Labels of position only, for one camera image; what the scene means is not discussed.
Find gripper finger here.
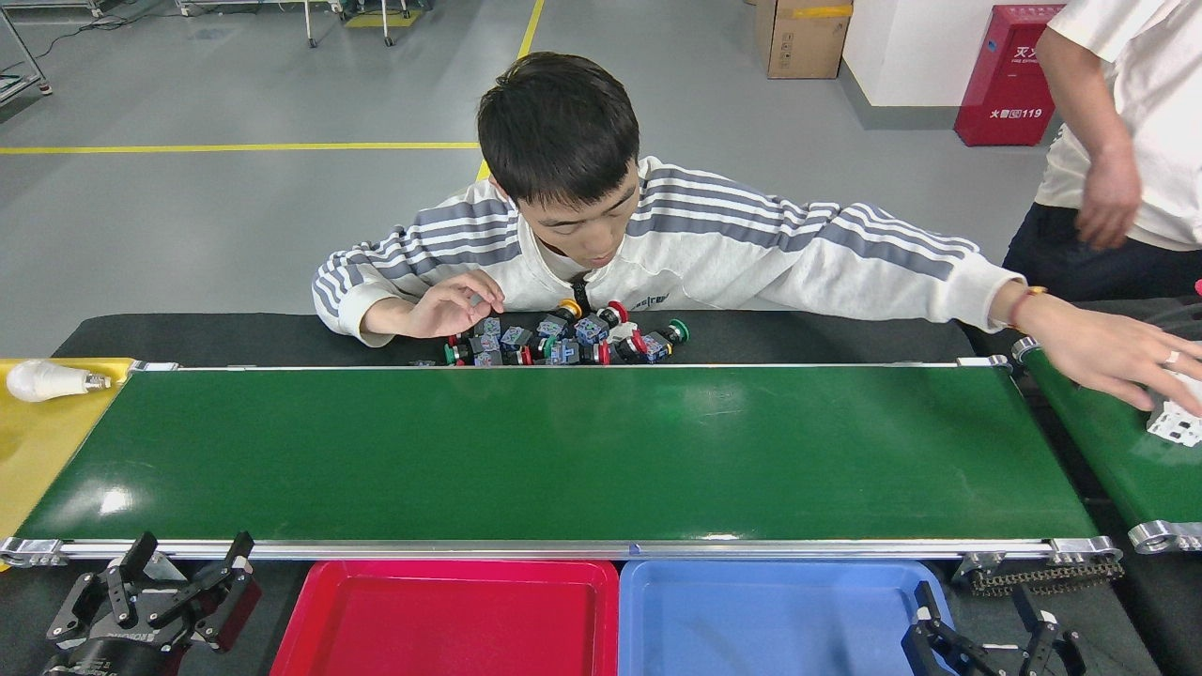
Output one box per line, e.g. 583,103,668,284
1012,587,1087,676
901,582,1001,676

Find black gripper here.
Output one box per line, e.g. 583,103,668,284
42,532,262,676

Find white breaker switch block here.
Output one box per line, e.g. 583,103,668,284
1146,376,1202,448

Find blue plastic tray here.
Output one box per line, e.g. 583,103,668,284
618,561,959,676

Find yellow plastic tray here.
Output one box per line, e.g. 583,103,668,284
0,357,137,572

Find short green conveyor belt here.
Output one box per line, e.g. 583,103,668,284
1012,336,1202,555

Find red plastic tray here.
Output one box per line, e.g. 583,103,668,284
270,561,621,676

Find long green conveyor belt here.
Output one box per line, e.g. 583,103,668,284
0,361,1125,572

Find person's left hand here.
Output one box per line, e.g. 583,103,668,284
1019,294,1202,416

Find person's right hand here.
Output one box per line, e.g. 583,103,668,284
1076,150,1143,251
404,270,506,339

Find white light bulb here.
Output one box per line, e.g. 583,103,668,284
6,360,112,404

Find person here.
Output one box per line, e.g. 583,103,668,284
312,52,1029,348
1001,0,1202,301

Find red fire extinguisher cabinet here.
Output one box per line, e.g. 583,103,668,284
954,5,1067,147

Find white stand on wheels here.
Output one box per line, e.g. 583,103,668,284
174,0,424,48

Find brown cardboard box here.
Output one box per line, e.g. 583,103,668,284
755,0,854,80

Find conveyor drive chain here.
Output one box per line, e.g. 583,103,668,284
967,561,1125,597

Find red cord bracelet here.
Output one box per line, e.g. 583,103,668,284
1009,286,1048,330

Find metal frame rack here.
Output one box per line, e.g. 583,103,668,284
0,0,53,106

